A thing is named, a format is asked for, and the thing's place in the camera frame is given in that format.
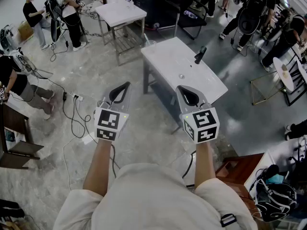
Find black strap buckle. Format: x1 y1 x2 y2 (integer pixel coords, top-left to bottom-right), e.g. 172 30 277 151
220 213 237 227

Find person's left forearm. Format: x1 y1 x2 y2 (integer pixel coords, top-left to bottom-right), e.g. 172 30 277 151
83 138 116 197

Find white washbasin table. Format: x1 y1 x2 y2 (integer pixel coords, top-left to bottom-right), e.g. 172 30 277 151
141 36 228 135

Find white round table gold frame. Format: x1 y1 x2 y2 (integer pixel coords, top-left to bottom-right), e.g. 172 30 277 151
249 57 295 105

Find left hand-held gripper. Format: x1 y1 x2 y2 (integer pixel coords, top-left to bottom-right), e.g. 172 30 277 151
94 81 132 142

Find clear plastic bottle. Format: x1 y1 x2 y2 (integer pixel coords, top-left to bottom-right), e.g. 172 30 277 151
183 10 199 19

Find person's right forearm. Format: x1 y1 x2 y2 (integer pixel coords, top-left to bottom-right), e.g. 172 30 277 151
193 141 216 190

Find dark wooden chair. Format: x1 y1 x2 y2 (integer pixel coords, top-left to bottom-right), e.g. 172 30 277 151
0 103 45 170

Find person's white shirt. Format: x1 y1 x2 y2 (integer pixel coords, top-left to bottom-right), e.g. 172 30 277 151
52 163 259 230

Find white marble table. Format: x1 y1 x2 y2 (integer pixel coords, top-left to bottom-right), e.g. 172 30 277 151
76 0 104 37

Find large black box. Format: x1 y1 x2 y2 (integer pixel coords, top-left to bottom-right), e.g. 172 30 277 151
124 0 179 30

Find white power cable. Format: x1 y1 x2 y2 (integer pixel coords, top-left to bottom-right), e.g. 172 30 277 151
62 99 96 191

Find black office chair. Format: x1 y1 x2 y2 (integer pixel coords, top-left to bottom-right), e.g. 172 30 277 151
165 0 208 41

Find black backpack white straps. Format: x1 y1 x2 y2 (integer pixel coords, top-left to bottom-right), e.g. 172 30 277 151
253 164 298 223

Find reddish wooden cabinet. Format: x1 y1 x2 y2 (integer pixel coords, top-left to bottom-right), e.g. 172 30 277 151
215 153 265 212

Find black bag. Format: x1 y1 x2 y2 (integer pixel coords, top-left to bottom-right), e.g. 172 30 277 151
0 199 26 219

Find white washbasin on metal frame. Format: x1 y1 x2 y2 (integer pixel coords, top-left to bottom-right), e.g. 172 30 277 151
95 0 147 67

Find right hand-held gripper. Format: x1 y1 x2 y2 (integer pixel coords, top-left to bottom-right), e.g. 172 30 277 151
176 85 220 144

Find clear plastic cup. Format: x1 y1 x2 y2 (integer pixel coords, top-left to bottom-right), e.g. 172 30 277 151
144 40 158 55

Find black power cable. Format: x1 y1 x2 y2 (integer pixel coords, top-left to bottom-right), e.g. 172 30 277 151
61 90 93 139

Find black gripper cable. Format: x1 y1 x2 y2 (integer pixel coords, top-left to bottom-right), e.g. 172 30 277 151
182 149 197 179
110 144 120 178

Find white board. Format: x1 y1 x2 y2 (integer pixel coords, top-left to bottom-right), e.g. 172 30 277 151
244 149 276 198

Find black frame side table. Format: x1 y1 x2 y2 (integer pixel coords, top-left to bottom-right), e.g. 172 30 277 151
284 56 307 107

